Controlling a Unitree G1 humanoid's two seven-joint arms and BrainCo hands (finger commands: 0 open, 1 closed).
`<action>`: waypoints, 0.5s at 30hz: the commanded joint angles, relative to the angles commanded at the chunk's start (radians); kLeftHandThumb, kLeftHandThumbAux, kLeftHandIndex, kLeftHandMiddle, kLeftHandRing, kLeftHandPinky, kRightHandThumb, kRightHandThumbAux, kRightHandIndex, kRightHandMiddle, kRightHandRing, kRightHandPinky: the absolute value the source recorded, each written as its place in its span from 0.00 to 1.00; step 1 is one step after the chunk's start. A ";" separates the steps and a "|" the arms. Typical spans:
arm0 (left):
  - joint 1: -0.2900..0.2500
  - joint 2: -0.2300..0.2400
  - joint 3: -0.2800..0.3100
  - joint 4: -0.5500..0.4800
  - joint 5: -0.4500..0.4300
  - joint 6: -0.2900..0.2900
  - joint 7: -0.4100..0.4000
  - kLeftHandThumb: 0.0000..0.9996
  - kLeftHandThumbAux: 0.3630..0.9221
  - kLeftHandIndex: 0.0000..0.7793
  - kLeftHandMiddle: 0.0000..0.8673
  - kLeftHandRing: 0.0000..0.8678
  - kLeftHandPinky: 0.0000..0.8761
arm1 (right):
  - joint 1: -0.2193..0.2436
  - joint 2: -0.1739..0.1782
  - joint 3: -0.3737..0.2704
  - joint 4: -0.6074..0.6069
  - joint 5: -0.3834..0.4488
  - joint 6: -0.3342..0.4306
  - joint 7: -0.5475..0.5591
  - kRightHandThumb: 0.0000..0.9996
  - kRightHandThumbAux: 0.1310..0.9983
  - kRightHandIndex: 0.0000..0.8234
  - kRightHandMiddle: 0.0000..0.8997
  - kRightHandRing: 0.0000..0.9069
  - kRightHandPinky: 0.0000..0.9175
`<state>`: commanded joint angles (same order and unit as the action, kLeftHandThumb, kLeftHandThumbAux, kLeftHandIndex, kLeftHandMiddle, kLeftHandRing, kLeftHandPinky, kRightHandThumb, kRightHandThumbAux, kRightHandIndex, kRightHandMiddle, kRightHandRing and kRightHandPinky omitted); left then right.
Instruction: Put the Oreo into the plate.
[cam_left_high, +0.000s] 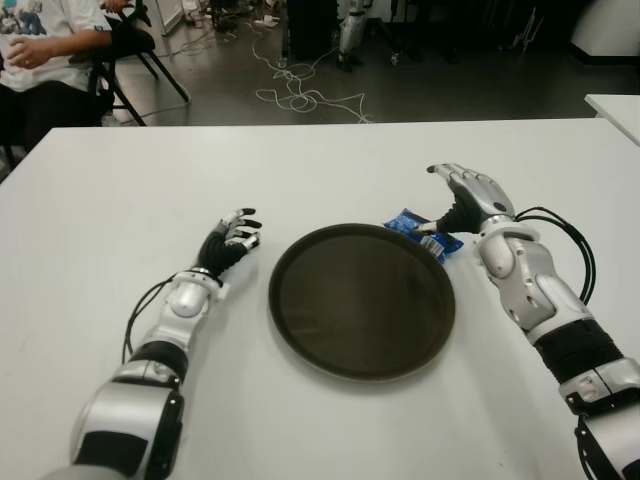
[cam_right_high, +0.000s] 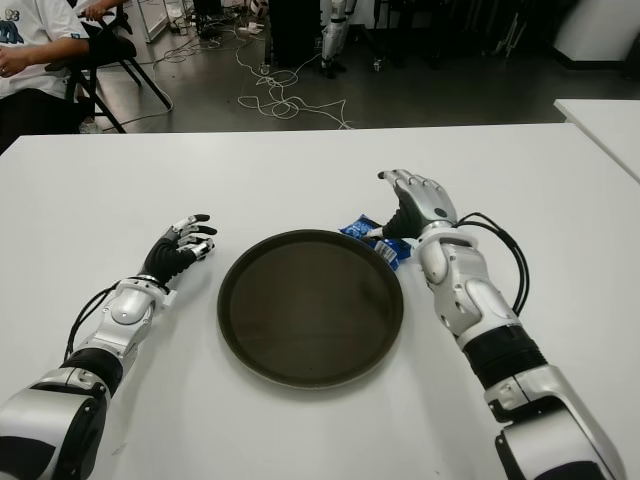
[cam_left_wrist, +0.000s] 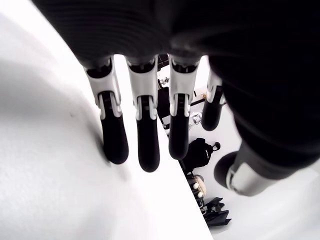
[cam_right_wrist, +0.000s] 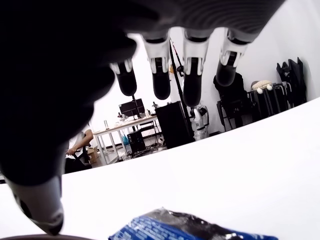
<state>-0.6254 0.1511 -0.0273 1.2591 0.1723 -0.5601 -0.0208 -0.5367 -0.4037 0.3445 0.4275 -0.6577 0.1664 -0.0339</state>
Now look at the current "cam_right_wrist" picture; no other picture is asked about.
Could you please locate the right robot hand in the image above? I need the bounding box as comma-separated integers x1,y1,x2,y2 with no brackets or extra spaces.
0,0,287,236

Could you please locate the round brown tray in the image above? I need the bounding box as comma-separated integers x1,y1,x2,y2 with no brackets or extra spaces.
0,233,110,240

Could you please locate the blue Oreo packet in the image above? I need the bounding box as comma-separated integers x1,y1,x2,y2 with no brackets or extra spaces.
107,206,280,240

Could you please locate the seated person white shirt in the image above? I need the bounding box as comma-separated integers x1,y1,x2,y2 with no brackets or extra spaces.
64,121,95,175

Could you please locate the black folding chair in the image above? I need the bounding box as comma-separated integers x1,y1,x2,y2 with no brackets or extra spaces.
66,144,92,166

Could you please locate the white office desk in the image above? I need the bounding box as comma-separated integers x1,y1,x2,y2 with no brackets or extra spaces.
92,114,161,166

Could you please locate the black computer monitor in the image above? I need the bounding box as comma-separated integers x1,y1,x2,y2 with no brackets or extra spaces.
118,98,146,120

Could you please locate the brown cardboard box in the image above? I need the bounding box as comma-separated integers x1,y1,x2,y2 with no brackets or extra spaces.
86,146,100,165

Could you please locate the blue water jug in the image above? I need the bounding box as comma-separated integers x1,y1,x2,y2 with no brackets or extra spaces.
121,133,131,154

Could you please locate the black computer tower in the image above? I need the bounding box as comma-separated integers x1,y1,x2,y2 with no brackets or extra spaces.
126,130,146,156

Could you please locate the black tripod stand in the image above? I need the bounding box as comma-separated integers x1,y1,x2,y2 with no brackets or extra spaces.
168,37,196,141

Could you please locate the black cabinet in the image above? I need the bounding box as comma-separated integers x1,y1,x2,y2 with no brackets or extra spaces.
154,101,195,150

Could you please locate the silver white humanoid robot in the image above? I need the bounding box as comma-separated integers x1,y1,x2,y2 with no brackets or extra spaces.
189,104,210,140

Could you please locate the black backpack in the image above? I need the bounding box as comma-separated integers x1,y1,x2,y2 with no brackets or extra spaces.
212,72,249,111

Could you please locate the cream plush toy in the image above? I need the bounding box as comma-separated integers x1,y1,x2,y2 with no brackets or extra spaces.
250,79,274,95

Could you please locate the stack of folding chairs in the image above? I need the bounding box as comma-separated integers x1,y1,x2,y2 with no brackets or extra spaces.
246,82,296,120

